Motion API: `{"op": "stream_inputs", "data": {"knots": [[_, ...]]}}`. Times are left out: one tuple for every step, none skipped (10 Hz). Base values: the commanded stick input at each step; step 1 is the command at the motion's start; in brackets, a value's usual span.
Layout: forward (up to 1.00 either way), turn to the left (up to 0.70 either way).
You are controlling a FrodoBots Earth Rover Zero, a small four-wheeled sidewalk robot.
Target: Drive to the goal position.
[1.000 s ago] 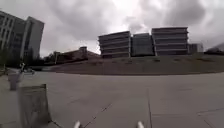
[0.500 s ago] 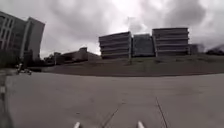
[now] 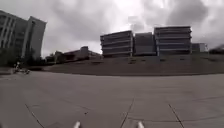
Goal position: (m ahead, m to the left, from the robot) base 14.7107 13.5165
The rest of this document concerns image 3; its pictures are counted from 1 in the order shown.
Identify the small grey building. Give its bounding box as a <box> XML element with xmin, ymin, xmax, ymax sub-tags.
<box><xmin>191</xmin><ymin>42</ymin><xmax>209</xmax><ymax>54</ymax></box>

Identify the grey paved plaza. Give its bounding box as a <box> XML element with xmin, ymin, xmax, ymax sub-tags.
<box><xmin>0</xmin><ymin>70</ymin><xmax>224</xmax><ymax>128</ymax></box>

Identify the wide grey building with bands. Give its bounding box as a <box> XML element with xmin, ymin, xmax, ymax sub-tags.
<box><xmin>99</xmin><ymin>25</ymin><xmax>193</xmax><ymax>58</ymax></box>

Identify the broad grey stairway slope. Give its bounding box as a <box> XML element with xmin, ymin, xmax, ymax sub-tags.
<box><xmin>42</xmin><ymin>53</ymin><xmax>224</xmax><ymax>77</ymax></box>

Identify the tall grey building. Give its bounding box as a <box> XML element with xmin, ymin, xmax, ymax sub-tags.
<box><xmin>0</xmin><ymin>9</ymin><xmax>48</xmax><ymax>66</ymax></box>

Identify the low brown building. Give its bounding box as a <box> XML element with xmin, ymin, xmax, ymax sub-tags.
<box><xmin>45</xmin><ymin>45</ymin><xmax>103</xmax><ymax>64</ymax></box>

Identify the robot's own part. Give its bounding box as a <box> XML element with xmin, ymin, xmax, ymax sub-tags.
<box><xmin>73</xmin><ymin>120</ymin><xmax>82</xmax><ymax>128</ymax></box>
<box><xmin>136</xmin><ymin>120</ymin><xmax>146</xmax><ymax>128</ymax></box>

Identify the person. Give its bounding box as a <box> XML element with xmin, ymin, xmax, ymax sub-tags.
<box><xmin>13</xmin><ymin>61</ymin><xmax>31</xmax><ymax>75</ymax></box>

